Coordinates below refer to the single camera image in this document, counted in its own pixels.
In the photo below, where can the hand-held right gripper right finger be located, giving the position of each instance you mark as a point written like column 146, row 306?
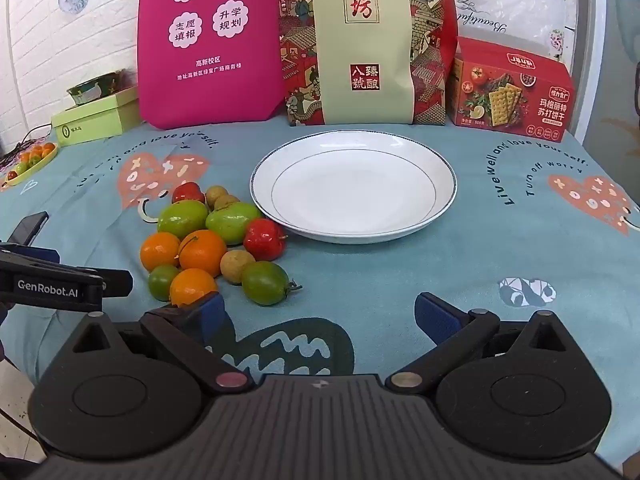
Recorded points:
column 432, row 310

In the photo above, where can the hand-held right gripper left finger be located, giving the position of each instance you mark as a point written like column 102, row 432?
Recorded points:
column 212, row 307

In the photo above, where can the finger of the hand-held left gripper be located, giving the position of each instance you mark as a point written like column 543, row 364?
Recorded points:
column 30, row 226
column 117, row 287

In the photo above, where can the orange tangerine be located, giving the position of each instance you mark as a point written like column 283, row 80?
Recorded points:
column 202, row 254
column 192, row 286
column 160, row 251

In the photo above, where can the small green lime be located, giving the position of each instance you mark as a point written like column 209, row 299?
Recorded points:
column 162, row 281

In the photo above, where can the brown longan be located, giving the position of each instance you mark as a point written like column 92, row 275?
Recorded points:
column 237, row 267
column 227, row 202
column 216, row 192

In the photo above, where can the green jujube with stem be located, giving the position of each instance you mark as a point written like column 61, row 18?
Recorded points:
column 264, row 283

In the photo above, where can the small red apple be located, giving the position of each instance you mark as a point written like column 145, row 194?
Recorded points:
column 265, row 240
column 187, row 193

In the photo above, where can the green mango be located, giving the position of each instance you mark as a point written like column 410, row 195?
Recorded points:
column 234, row 224

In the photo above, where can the green apple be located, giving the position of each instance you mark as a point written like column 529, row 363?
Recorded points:
column 182, row 219

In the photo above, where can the white plate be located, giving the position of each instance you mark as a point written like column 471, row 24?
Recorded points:
column 355, row 185

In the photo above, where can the blue printed tablecloth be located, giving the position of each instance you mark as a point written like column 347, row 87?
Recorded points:
column 400, row 270

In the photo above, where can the yellow-green tray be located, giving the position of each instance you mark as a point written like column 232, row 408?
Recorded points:
column 30, row 174

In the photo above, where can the light green box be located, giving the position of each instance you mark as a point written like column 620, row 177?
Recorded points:
column 95, row 120

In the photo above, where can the green patterned bowl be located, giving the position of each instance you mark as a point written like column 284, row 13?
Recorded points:
column 95, row 91

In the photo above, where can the pink tote bag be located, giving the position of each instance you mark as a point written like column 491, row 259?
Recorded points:
column 210, row 100

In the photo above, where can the red cracker box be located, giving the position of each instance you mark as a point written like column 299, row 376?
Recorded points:
column 545, row 100

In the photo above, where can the red and green gift bag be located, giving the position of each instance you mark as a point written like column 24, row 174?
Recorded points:
column 360, row 35

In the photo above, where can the white floral bag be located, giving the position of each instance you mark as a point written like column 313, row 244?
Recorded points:
column 510, row 5

